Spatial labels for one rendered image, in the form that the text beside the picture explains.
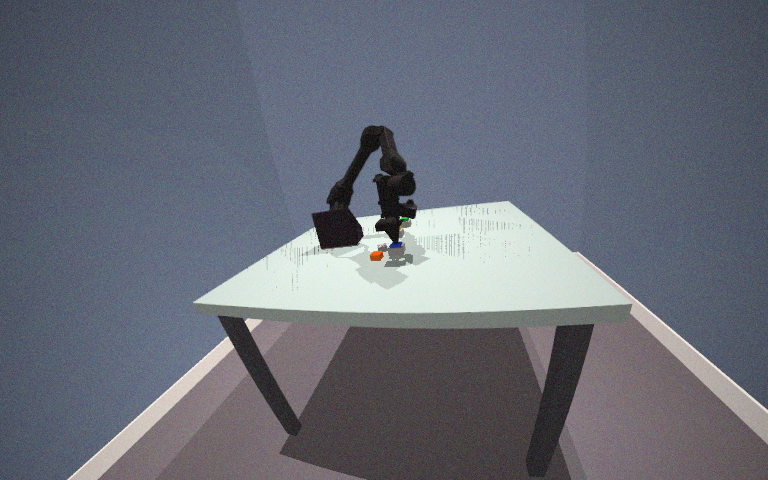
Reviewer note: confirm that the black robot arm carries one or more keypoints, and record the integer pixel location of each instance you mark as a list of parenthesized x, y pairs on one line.
[(400, 183)]

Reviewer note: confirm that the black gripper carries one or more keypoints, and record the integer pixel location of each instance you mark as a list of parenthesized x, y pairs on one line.
[(389, 223)]

